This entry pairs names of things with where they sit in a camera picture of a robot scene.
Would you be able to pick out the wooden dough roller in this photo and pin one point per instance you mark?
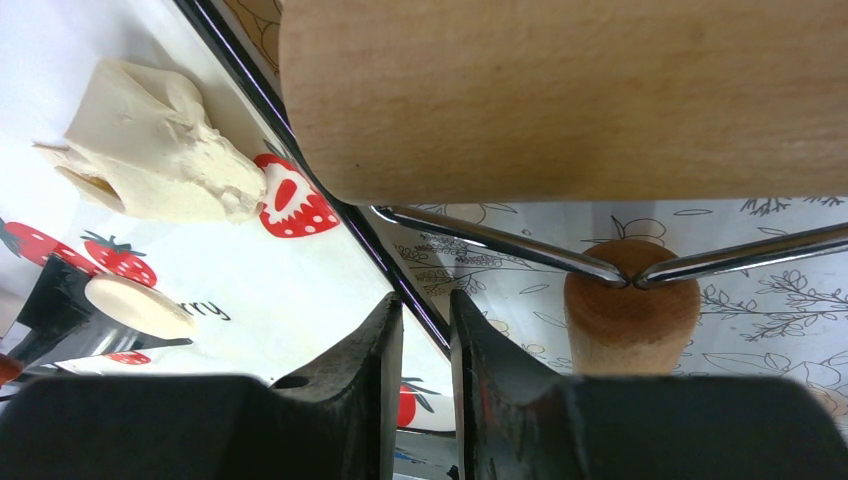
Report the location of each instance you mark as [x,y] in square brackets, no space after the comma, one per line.
[399,103]

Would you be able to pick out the scraper with wooden handle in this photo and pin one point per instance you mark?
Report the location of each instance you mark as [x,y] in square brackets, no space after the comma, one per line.
[57,323]

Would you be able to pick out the strawberry print tray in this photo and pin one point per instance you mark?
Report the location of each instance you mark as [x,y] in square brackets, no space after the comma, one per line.
[263,305]

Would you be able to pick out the white dough ball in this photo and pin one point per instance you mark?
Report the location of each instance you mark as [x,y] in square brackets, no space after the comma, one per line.
[141,144]

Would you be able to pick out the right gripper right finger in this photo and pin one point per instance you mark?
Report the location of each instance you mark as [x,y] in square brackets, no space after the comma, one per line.
[518,419]

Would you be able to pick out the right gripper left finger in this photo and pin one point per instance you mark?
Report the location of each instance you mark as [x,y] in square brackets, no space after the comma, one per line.
[333,418]

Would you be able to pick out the round cut dough wrapper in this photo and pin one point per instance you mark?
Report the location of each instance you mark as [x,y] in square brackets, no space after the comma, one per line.
[139,307]

